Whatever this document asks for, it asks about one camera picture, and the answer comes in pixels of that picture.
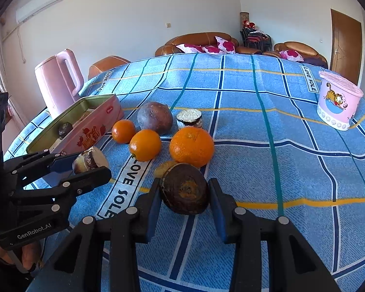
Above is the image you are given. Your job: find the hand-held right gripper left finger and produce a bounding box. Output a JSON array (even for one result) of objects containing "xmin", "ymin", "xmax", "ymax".
[{"xmin": 26, "ymin": 178, "xmax": 163, "ymax": 292}]

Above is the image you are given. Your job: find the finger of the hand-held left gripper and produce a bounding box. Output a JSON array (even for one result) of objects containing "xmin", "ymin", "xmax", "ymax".
[
  {"xmin": 4, "ymin": 150, "xmax": 80, "ymax": 186},
  {"xmin": 9, "ymin": 167, "xmax": 111, "ymax": 216}
]

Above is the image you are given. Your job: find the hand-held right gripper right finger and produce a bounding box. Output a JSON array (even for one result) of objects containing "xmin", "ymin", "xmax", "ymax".
[{"xmin": 208, "ymin": 178, "xmax": 343, "ymax": 292}]

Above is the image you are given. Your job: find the brown and white fruit half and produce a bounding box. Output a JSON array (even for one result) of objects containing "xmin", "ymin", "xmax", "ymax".
[{"xmin": 72, "ymin": 146, "xmax": 109, "ymax": 175}]

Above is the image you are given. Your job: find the dark brown round fruit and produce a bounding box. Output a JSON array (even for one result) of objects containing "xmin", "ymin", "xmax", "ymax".
[{"xmin": 159, "ymin": 163, "xmax": 209, "ymax": 215}]

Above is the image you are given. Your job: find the pink and green tin box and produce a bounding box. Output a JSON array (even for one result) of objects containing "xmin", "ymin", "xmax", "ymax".
[{"xmin": 26, "ymin": 94, "xmax": 125, "ymax": 155}]

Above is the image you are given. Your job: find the large orange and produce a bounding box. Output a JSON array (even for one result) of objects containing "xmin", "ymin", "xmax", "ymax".
[{"xmin": 169, "ymin": 126, "xmax": 215, "ymax": 168}]

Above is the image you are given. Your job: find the purple passion fruit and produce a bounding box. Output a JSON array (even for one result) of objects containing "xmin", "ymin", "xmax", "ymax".
[{"xmin": 137, "ymin": 101, "xmax": 174, "ymax": 135}]

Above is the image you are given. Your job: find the person's left hand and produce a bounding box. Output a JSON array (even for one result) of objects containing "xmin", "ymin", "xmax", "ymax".
[{"xmin": 0, "ymin": 237, "xmax": 45, "ymax": 274}]

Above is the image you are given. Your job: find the small orange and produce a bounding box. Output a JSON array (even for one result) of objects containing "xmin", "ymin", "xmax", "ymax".
[
  {"xmin": 129, "ymin": 129, "xmax": 162, "ymax": 162},
  {"xmin": 111, "ymin": 119, "xmax": 136, "ymax": 144}
]

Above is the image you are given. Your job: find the pink electric kettle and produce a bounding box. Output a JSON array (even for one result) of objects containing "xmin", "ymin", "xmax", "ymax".
[{"xmin": 34, "ymin": 49, "xmax": 84, "ymax": 119}]

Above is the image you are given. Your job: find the black white-topped fruit half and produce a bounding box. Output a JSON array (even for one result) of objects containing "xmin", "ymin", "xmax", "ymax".
[{"xmin": 176, "ymin": 109, "xmax": 203, "ymax": 129}]

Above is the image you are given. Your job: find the brown leather ottoman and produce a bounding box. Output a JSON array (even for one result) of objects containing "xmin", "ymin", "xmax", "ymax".
[{"xmin": 88, "ymin": 55, "xmax": 131, "ymax": 80}]

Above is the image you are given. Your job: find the white and magenta floral cushion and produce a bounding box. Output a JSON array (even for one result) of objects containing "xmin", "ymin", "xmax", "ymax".
[
  {"xmin": 215, "ymin": 36, "xmax": 236, "ymax": 52},
  {"xmin": 202, "ymin": 45, "xmax": 226, "ymax": 55},
  {"xmin": 279, "ymin": 49, "xmax": 304, "ymax": 62},
  {"xmin": 176, "ymin": 43, "xmax": 206, "ymax": 54}
]

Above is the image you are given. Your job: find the pink cartoon bucket with lid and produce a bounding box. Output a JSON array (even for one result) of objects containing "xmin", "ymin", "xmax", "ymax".
[{"xmin": 316, "ymin": 71, "xmax": 364, "ymax": 131}]

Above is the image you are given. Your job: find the stack of dark chairs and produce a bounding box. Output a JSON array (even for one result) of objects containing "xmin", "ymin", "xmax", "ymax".
[{"xmin": 240, "ymin": 27, "xmax": 273, "ymax": 52}]

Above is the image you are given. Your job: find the brown leather sofa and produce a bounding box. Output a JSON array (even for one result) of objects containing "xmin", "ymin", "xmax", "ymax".
[{"xmin": 155, "ymin": 32, "xmax": 264, "ymax": 57}]

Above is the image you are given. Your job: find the purple blanket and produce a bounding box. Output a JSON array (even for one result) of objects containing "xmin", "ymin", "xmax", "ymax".
[{"xmin": 302, "ymin": 55, "xmax": 327, "ymax": 67}]

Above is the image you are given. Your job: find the brown leather armchair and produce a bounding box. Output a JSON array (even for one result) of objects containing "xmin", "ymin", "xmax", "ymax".
[{"xmin": 263, "ymin": 42, "xmax": 328, "ymax": 67}]

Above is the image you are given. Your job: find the brown wooden door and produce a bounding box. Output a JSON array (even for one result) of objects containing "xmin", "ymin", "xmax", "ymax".
[{"xmin": 330, "ymin": 9, "xmax": 362, "ymax": 84}]

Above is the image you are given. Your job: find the white wall air conditioner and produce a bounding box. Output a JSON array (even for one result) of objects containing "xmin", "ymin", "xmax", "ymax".
[{"xmin": 16, "ymin": 0, "xmax": 63, "ymax": 24}]

